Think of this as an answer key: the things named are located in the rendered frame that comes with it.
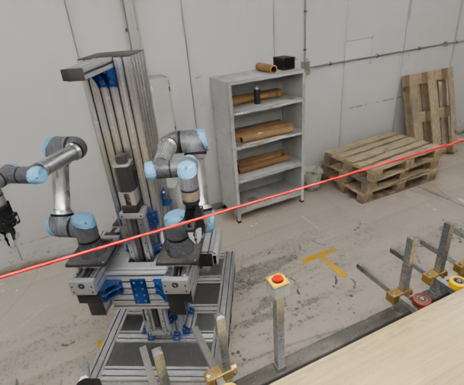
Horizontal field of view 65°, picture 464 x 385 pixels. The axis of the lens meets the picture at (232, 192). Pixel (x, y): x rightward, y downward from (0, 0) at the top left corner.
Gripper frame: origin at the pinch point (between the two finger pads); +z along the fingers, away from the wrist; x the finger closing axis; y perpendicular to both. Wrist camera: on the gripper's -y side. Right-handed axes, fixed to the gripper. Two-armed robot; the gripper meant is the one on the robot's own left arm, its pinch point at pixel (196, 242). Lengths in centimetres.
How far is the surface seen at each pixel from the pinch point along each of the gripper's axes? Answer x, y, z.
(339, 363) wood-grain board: -57, -27, 42
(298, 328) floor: -50, 72, 132
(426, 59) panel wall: -258, 425, 2
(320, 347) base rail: -54, -2, 62
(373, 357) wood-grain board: -71, -24, 42
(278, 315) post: -33.7, -15.1, 27.1
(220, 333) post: -10.7, -27.6, 23.2
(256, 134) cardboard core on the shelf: -22, 243, 35
